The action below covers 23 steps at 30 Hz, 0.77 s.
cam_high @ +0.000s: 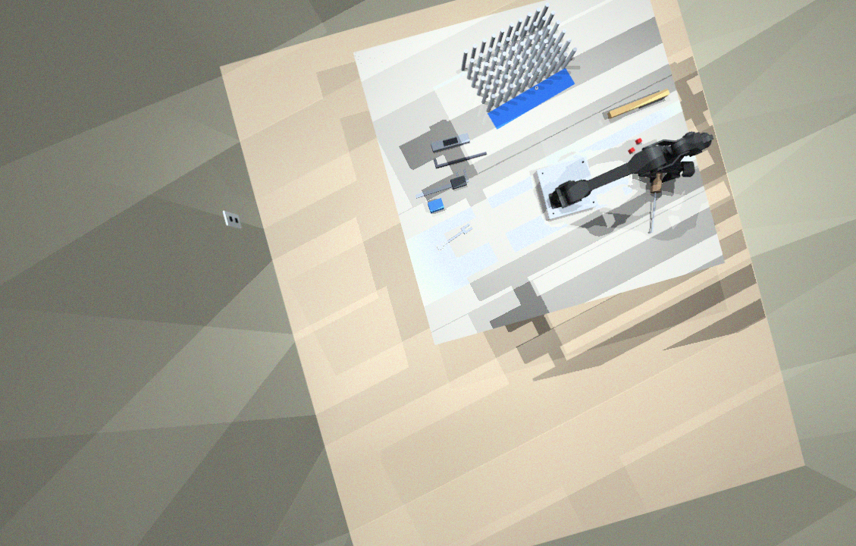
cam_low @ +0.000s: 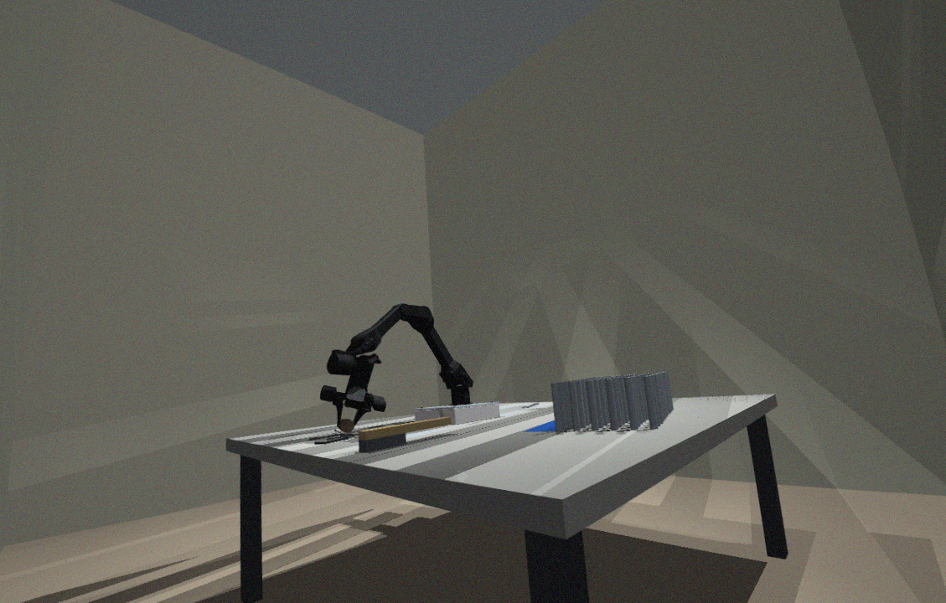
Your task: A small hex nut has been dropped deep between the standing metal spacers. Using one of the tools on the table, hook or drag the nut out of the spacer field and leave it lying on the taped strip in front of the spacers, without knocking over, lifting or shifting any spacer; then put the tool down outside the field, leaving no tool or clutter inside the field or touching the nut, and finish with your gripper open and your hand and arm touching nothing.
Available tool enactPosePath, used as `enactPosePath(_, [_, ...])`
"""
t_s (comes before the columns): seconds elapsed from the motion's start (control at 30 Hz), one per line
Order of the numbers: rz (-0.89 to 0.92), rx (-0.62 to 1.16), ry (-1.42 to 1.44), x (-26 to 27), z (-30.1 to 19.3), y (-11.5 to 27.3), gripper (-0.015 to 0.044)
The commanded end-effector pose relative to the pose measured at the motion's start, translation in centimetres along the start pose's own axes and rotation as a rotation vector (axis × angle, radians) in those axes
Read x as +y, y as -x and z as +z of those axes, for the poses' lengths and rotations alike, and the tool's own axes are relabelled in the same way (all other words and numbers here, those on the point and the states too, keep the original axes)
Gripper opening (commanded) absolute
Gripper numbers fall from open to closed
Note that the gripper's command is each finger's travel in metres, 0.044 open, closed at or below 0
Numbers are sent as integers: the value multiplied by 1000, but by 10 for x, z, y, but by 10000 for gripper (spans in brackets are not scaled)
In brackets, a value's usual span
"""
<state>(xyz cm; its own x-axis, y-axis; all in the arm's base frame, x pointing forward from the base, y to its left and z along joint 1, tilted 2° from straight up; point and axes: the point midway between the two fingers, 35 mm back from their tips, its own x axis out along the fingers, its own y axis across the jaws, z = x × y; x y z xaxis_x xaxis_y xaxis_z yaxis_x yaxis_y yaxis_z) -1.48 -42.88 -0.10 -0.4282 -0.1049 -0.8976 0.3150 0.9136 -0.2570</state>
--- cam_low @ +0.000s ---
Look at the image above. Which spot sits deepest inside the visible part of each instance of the blue flat strip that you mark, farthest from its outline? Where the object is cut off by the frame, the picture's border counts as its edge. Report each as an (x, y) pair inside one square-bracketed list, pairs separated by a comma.
[(550, 426)]

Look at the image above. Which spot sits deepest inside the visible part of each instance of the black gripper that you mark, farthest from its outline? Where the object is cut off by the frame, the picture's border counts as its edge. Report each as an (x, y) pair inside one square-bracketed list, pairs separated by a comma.
[(330, 394)]

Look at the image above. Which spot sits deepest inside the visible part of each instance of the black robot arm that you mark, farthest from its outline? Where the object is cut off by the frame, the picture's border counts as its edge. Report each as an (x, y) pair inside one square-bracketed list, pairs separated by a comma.
[(421, 319)]

